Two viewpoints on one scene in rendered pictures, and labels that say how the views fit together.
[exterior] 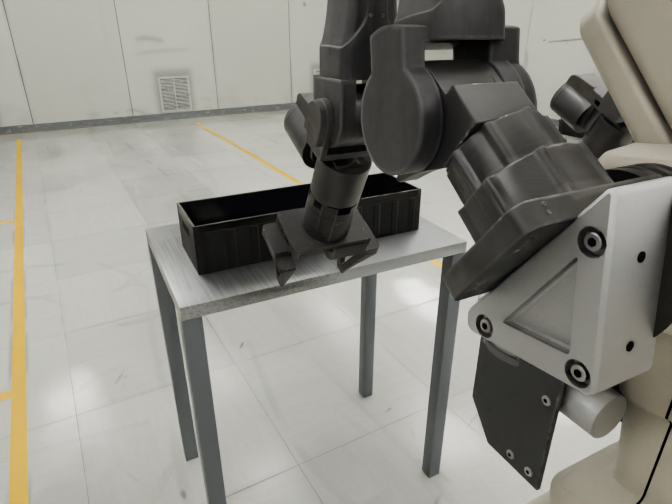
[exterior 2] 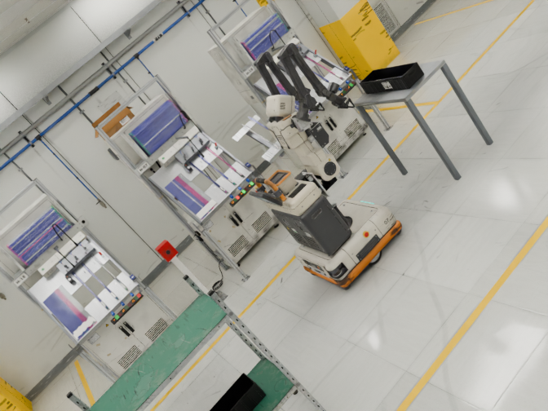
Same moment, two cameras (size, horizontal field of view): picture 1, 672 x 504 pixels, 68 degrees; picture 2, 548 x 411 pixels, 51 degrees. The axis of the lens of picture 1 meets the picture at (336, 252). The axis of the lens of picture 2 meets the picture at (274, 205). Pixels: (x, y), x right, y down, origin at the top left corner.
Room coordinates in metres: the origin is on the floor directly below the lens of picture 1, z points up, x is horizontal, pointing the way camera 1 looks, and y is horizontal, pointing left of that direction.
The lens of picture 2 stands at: (0.79, -4.33, 2.25)
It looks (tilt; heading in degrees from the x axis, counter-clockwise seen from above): 21 degrees down; 103
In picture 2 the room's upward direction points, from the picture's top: 39 degrees counter-clockwise
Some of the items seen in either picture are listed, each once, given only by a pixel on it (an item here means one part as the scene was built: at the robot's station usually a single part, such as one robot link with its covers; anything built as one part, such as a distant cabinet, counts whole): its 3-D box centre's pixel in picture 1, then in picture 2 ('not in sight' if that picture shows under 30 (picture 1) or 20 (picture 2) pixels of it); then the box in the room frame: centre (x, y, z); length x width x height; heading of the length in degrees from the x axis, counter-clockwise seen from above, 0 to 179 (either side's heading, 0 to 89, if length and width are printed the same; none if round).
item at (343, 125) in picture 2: not in sight; (311, 104); (0.47, 1.61, 0.65); 1.01 x 0.73 x 1.29; 120
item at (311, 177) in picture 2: not in sight; (318, 175); (0.30, -0.29, 0.68); 0.28 x 0.27 x 0.25; 117
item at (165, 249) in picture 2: not in sight; (188, 274); (-1.29, 0.28, 0.39); 0.24 x 0.24 x 0.78; 30
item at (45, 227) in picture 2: not in sight; (77, 280); (-2.17, 0.34, 0.95); 1.35 x 0.82 x 1.90; 120
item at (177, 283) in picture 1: (305, 362); (421, 122); (1.18, 0.09, 0.40); 0.70 x 0.45 x 0.80; 117
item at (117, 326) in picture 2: not in sight; (104, 305); (-2.05, 0.17, 0.66); 1.01 x 0.73 x 1.31; 120
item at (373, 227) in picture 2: not in sight; (345, 240); (0.18, -0.42, 0.16); 0.67 x 0.64 x 0.25; 27
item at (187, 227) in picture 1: (304, 216); (390, 78); (1.16, 0.08, 0.86); 0.57 x 0.17 x 0.11; 117
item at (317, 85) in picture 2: not in sight; (307, 71); (0.69, -0.41, 1.40); 0.11 x 0.06 x 0.43; 117
